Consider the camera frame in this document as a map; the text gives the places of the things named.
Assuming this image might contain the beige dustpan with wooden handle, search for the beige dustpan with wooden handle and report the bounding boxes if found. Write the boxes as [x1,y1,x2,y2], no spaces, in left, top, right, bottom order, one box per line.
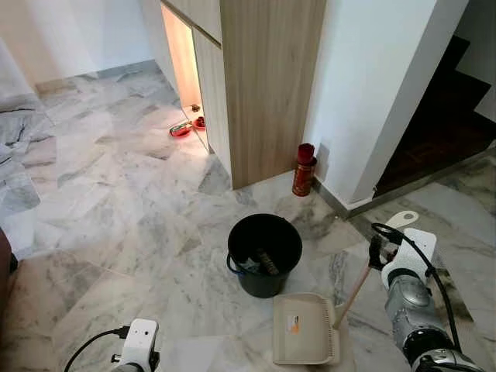
[271,209,420,367]

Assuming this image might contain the red spray can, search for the red spray can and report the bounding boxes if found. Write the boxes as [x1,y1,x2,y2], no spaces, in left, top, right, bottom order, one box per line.
[291,143,318,198]

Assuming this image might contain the light wooden cabinet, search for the light wooden cabinet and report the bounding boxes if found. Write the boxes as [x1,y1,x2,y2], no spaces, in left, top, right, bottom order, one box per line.
[160,0,327,191]

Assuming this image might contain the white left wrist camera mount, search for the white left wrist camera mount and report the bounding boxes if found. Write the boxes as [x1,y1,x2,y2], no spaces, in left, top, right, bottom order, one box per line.
[118,318,160,372]

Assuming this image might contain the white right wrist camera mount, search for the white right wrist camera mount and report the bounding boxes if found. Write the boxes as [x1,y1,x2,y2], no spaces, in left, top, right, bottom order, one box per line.
[384,227,438,289]

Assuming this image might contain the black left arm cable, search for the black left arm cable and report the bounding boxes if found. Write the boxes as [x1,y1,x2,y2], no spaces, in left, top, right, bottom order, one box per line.
[64,325,129,372]

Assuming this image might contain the black plastic bucket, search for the black plastic bucket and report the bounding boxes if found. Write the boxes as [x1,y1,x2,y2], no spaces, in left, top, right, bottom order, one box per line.
[226,213,304,299]

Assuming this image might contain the red bowl with silver item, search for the red bowl with silver item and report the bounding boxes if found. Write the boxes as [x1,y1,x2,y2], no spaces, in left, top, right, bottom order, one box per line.
[169,122,194,139]

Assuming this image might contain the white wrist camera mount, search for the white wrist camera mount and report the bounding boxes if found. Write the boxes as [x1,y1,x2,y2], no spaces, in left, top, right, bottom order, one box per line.
[118,318,160,372]
[384,227,438,289]

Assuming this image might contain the dark wooden staircase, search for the dark wooden staircase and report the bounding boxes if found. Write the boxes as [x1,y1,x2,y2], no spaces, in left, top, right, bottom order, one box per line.
[375,35,496,196]

